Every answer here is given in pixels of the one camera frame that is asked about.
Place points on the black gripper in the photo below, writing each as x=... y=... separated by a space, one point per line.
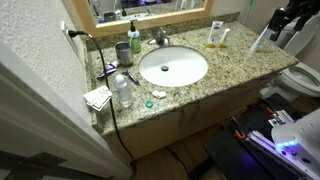
x=289 y=13

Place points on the small green round cap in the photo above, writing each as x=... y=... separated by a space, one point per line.
x=149 y=104

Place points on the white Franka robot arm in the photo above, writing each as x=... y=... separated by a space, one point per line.
x=300 y=140

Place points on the tall white blue lotion tube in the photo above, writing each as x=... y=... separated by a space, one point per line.
x=260 y=40

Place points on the white toilet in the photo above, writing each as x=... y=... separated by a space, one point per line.
x=296 y=80

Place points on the slim white tube yellow cap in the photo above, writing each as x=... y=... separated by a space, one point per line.
x=224 y=36

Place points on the yellow soap bottle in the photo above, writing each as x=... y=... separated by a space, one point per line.
x=215 y=33

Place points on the orange black clamp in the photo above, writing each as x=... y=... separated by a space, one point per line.
x=238 y=132
x=270 y=110

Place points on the white oval sink basin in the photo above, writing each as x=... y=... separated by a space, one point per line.
x=181 y=66

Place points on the chrome sink faucet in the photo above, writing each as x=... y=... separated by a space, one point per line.
x=161 y=38

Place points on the small white pad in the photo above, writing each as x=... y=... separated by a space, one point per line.
x=159 y=94

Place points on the black robot cart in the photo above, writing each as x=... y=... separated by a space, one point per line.
x=230 y=156

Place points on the green soap pump bottle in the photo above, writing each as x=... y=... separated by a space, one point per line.
x=135 y=41

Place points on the stainless steel cup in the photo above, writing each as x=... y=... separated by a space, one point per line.
x=124 y=55

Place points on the wooden vanity cabinet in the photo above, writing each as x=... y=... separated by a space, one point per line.
x=166 y=133

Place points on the clear plastic bottle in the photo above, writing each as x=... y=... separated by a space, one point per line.
x=124 y=93

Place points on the purple toothpaste tube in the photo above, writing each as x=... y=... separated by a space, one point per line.
x=108 y=70

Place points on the white paper packet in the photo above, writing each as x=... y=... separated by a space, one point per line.
x=98 y=97

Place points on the white door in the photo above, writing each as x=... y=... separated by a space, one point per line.
x=40 y=126

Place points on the aluminium mounting rail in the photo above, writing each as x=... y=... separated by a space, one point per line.
x=263 y=143

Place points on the wooden framed wall mirror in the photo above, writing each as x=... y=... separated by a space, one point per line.
x=150 y=23

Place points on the white wall outlet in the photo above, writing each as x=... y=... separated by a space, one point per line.
x=70 y=41

